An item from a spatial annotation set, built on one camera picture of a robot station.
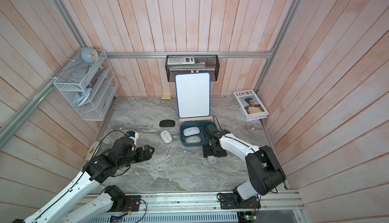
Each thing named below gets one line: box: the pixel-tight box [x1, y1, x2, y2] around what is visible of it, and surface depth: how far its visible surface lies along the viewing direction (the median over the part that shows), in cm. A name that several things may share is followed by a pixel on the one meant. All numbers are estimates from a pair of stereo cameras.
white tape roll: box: [85, 140, 101, 161], surface depth 95 cm
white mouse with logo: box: [160, 129, 173, 144], surface depth 97 cm
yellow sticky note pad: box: [161, 94, 173, 100], surface depth 122 cm
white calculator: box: [167, 56, 196, 66], surface depth 92 cm
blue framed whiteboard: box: [175, 71, 211, 119], surface depth 92 cm
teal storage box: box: [179, 120, 215, 147], surface depth 100 cm
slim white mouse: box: [182, 126, 201, 137], surface depth 100 cm
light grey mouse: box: [207, 155, 219, 165], surface depth 87 cm
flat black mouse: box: [159, 119, 176, 128], surface depth 106 cm
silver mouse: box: [184, 135, 202, 144], surface depth 98 cm
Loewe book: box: [232, 89, 270, 122], surface depth 113 cm
